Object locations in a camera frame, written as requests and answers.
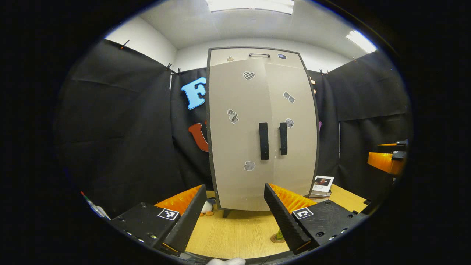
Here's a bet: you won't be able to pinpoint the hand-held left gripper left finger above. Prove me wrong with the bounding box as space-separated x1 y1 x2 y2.
110 184 207 257

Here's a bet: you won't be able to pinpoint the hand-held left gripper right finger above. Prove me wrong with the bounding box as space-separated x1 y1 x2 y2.
263 183 368 255

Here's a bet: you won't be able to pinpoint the grey cabinet door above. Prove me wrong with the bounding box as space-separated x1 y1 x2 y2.
208 59 275 211
264 63 318 197

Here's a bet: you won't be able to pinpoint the grey cabinet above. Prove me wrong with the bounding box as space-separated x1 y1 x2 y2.
206 47 320 218

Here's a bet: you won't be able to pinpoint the grey cabinet drawer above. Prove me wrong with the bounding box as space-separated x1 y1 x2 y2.
210 48 304 69

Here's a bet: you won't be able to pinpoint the white plush toy orange feet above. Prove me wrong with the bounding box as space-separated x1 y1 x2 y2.
201 198 217 216

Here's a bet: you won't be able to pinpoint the white cover book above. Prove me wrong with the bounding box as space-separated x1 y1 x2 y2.
312 176 334 193

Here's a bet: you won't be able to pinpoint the marker pen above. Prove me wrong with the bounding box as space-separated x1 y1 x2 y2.
80 191 100 218

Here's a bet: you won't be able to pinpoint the small ceiling light panel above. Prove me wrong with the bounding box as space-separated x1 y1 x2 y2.
346 29 378 54

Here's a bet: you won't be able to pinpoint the large ceiling light panel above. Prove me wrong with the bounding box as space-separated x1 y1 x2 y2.
205 0 295 15

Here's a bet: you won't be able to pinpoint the black door handle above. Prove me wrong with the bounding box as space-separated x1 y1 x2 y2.
259 122 269 160
279 122 288 156

